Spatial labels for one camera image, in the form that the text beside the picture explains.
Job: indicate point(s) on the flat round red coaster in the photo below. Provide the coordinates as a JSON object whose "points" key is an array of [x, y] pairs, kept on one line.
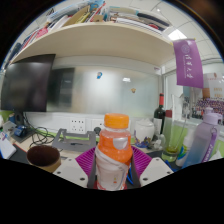
{"points": [[97, 184]]}

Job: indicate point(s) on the tall green glass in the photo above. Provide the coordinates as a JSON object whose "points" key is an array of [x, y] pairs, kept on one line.
{"points": [[171, 146]]}

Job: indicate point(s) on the framed group photo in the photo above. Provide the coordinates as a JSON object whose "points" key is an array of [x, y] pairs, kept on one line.
{"points": [[211, 106]]}

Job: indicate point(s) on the ceiling light panels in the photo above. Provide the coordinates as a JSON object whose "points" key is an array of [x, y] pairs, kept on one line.
{"points": [[177, 35]]}

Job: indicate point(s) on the white lidded jar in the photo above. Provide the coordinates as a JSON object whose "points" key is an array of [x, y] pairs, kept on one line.
{"points": [[144, 130]]}

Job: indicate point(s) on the orange-capped drink bottle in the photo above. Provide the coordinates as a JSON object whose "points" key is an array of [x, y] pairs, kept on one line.
{"points": [[113, 150]]}

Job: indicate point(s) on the small blue device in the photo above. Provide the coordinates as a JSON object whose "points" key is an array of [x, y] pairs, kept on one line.
{"points": [[20, 130]]}

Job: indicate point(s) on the purple hanging banner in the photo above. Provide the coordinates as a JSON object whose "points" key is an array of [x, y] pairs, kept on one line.
{"points": [[188, 63]]}

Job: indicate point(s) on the dark wine bottle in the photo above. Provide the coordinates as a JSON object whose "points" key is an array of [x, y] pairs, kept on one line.
{"points": [[159, 115]]}

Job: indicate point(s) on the white wall sockets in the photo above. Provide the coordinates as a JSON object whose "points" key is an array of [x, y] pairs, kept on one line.
{"points": [[80, 125]]}

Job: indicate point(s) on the lilac water bottle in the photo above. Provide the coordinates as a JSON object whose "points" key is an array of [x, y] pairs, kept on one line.
{"points": [[200, 143]]}

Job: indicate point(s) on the grey metal laptop stand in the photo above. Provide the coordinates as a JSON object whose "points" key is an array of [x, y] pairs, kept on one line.
{"points": [[73, 141]]}

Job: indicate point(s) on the floral patterned cup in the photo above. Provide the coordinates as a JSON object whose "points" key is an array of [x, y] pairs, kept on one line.
{"points": [[43, 156]]}

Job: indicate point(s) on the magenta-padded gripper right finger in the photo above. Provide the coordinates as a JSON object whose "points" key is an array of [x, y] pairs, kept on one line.
{"points": [[141, 163]]}

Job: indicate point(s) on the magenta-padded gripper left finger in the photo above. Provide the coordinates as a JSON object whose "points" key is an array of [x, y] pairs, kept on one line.
{"points": [[83, 163]]}

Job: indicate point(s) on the black computer monitor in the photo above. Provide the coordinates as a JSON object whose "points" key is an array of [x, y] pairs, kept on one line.
{"points": [[28, 83]]}

